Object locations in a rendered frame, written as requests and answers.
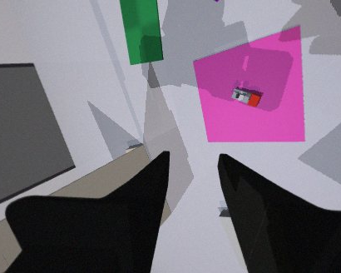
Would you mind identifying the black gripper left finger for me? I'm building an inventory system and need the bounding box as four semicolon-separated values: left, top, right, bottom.
5;151;170;273

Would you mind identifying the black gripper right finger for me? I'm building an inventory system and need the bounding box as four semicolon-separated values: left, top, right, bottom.
218;153;341;273

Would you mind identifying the beige panel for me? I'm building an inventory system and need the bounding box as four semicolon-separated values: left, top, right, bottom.
0;145;171;273

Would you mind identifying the magenta translucent square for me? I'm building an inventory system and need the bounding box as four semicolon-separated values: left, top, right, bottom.
193;26;305;142

